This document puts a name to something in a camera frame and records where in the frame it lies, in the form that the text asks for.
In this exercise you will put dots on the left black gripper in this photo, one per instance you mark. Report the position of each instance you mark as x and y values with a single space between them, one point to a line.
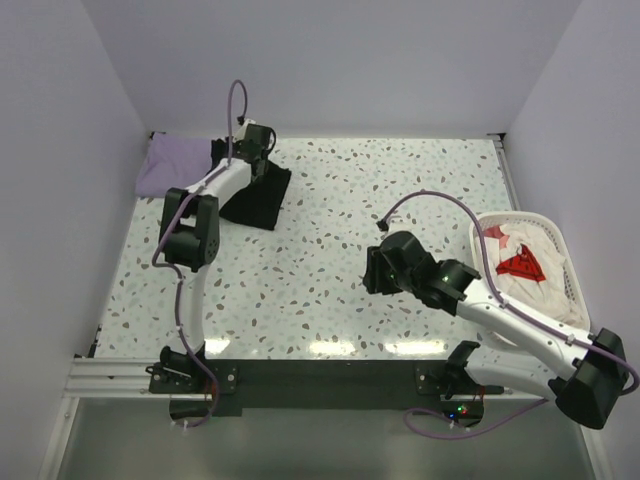
237 145

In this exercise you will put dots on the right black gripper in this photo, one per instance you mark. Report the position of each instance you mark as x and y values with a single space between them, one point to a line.
373 279

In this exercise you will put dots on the black t shirt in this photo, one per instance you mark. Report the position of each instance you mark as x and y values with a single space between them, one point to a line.
230 194

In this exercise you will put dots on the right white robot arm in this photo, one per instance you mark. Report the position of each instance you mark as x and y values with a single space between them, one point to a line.
583 373

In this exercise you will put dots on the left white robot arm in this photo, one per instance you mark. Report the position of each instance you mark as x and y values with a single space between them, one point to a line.
188 247

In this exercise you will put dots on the folded purple t shirt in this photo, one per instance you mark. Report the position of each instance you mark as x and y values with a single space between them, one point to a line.
172 161

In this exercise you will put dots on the white red print t shirt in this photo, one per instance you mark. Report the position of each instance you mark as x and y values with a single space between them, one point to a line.
525 264

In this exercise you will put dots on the white laundry basket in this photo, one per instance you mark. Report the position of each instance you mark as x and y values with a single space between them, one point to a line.
480 256

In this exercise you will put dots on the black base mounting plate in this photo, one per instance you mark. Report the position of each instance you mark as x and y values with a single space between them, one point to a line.
228 388

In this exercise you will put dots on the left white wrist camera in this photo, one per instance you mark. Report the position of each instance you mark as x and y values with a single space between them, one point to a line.
245 131

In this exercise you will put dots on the aluminium frame rail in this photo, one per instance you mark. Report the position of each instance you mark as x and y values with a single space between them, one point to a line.
108 378

